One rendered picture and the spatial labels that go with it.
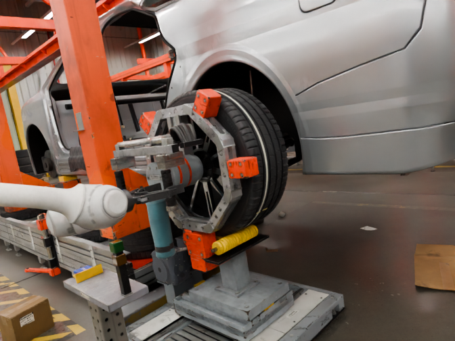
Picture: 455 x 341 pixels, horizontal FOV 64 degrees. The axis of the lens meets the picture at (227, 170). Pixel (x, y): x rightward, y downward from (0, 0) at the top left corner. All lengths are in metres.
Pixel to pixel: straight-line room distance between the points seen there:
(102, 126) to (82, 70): 0.28
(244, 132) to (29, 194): 0.78
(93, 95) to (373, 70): 1.28
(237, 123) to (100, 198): 0.67
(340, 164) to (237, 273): 0.70
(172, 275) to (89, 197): 1.07
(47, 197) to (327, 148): 1.05
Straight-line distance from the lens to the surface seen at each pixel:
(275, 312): 1.81
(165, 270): 1.95
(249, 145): 1.38
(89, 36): 2.00
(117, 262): 1.42
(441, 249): 2.68
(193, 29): 2.01
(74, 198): 0.96
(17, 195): 0.98
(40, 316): 2.48
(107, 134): 1.93
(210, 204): 1.64
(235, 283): 1.78
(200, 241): 1.59
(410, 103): 1.40
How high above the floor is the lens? 1.04
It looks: 8 degrees down
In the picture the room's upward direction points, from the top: 9 degrees counter-clockwise
